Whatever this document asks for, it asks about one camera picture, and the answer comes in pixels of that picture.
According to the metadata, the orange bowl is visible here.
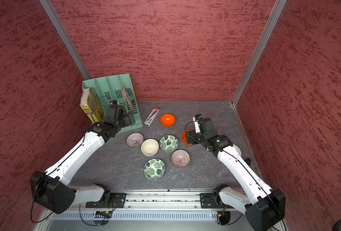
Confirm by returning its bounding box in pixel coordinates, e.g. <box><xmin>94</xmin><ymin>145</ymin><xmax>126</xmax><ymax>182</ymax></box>
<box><xmin>160</xmin><ymin>114</ymin><xmax>176</xmax><ymax>127</ymax></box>
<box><xmin>181</xmin><ymin>130</ymin><xmax>192</xmax><ymax>145</ymax></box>

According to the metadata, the purple striped bowl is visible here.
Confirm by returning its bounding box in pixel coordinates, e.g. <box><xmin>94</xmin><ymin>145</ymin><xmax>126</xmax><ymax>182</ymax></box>
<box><xmin>171</xmin><ymin>150</ymin><xmax>190</xmax><ymax>168</ymax></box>
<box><xmin>126</xmin><ymin>132</ymin><xmax>144</xmax><ymax>148</ymax></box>

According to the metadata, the green leaf bowl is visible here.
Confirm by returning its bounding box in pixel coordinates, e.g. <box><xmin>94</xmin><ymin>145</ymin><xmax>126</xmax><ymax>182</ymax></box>
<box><xmin>143</xmin><ymin>158</ymin><xmax>166</xmax><ymax>181</ymax></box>
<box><xmin>159</xmin><ymin>135</ymin><xmax>179</xmax><ymax>152</ymax></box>

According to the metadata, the cream bowl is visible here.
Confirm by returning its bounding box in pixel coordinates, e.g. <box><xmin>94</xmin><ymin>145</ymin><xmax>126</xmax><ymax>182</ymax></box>
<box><xmin>141</xmin><ymin>139</ymin><xmax>159</xmax><ymax>157</ymax></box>
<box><xmin>233</xmin><ymin>144</ymin><xmax>242</xmax><ymax>156</ymax></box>

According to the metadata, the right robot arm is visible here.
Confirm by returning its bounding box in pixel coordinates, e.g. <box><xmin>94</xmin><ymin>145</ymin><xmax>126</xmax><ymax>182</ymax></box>
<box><xmin>185</xmin><ymin>114</ymin><xmax>286</xmax><ymax>231</ymax></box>

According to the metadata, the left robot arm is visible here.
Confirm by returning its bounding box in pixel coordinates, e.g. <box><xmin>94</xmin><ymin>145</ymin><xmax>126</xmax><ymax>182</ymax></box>
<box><xmin>30</xmin><ymin>101</ymin><xmax>136</xmax><ymax>214</ymax></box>

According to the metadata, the grey folder in organizer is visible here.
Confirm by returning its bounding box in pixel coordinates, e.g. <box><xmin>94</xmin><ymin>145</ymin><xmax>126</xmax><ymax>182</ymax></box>
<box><xmin>121</xmin><ymin>84</ymin><xmax>134</xmax><ymax>111</ymax></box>

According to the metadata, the green file organizer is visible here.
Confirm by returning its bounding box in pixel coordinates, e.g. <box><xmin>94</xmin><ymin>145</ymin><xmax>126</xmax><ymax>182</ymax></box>
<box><xmin>82</xmin><ymin>74</ymin><xmax>143</xmax><ymax>133</ymax></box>

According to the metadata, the yellow book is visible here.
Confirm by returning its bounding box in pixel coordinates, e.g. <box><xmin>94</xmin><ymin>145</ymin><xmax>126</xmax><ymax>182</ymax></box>
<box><xmin>80</xmin><ymin>88</ymin><xmax>104</xmax><ymax>123</ymax></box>

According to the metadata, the pen blister pack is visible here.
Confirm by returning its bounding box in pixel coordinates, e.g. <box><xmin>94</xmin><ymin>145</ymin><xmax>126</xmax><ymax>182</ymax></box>
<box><xmin>144</xmin><ymin>107</ymin><xmax>160</xmax><ymax>126</ymax></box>

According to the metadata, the black stapler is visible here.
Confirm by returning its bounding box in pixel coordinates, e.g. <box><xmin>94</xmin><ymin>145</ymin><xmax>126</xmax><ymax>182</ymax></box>
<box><xmin>244</xmin><ymin>158</ymin><xmax>251</xmax><ymax>166</ymax></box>

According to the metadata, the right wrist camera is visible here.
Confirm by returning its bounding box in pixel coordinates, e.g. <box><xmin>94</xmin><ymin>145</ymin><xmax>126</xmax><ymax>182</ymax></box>
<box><xmin>193</xmin><ymin>114</ymin><xmax>202</xmax><ymax>133</ymax></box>

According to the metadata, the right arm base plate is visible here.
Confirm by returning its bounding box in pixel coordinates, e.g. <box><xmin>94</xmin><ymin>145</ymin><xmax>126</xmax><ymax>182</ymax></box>
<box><xmin>200</xmin><ymin>193</ymin><xmax>233</xmax><ymax>209</ymax></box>

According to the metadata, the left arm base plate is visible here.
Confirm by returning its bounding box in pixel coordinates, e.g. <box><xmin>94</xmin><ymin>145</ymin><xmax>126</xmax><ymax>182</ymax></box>
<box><xmin>85</xmin><ymin>192</ymin><xmax>127</xmax><ymax>209</ymax></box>

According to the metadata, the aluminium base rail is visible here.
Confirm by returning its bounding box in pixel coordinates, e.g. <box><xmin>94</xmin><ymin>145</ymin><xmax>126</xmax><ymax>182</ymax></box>
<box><xmin>47</xmin><ymin>189</ymin><xmax>281</xmax><ymax>211</ymax></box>

